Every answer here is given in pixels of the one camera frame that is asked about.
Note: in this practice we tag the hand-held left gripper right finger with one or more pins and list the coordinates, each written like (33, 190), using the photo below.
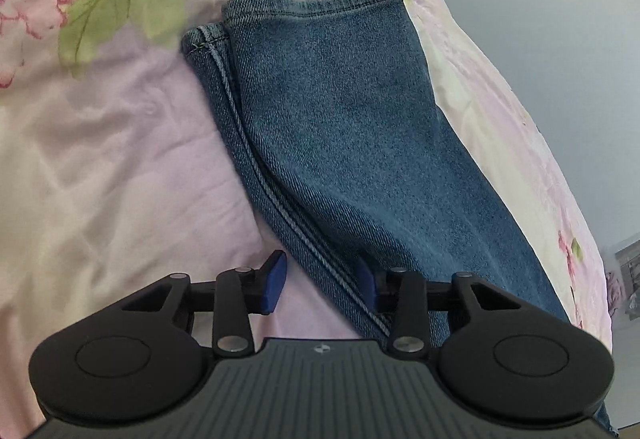
(364, 284)

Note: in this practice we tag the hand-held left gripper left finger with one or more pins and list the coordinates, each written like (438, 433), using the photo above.
(274, 284)

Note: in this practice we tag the blue denim pants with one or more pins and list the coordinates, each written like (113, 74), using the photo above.
(350, 129)

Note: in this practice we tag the pink floral blanket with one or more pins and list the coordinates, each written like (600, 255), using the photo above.
(100, 169)

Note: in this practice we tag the grey patterned curtain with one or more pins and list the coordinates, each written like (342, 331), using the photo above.
(629, 261)

